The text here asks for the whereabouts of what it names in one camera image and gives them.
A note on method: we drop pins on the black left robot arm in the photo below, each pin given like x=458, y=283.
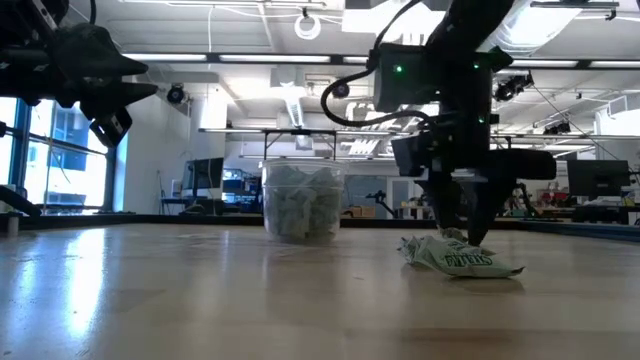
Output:
x=25, y=15

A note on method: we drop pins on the black computer monitor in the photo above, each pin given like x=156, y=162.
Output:
x=202, y=175
x=597, y=177

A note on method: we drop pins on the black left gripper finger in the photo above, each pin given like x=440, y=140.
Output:
x=117, y=94
x=95, y=55

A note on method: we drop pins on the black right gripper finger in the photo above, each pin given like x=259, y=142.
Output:
x=444, y=200
x=482, y=205

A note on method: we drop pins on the short grey post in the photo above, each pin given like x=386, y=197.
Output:
x=12, y=225

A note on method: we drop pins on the black background robot arm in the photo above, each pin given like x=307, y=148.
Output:
x=381, y=200

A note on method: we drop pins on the black ceiling spotlight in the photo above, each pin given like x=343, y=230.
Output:
x=176, y=93
x=341, y=90

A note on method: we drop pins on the clear plastic cup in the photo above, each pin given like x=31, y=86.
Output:
x=305, y=164

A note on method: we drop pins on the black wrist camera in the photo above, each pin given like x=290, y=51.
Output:
x=112, y=127
x=411, y=154

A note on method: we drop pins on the green stevia packet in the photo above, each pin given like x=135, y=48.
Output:
x=452, y=233
x=411, y=250
x=467, y=261

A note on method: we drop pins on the black ceiling fixture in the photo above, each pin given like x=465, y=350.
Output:
x=512, y=87

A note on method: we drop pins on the brown cardboard box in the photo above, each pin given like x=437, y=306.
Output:
x=362, y=211

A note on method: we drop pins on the large window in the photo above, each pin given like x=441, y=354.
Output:
x=65, y=165

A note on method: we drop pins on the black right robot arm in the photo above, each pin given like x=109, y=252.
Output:
x=470, y=30

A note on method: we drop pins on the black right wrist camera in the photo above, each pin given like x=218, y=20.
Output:
x=411, y=154

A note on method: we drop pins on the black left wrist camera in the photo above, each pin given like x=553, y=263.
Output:
x=112, y=127

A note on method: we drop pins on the silver ventilation duct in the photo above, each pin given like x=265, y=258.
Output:
x=540, y=25

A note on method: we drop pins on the black background workstation frame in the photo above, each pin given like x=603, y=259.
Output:
x=300, y=131

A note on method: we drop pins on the long ceiling light strip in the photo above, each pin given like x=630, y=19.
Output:
x=170, y=57

